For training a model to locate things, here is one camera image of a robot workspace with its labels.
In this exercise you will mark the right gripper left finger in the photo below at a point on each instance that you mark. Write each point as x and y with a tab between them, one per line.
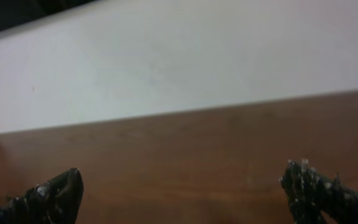
57	200

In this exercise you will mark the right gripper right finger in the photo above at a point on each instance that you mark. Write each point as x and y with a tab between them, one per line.
310	194

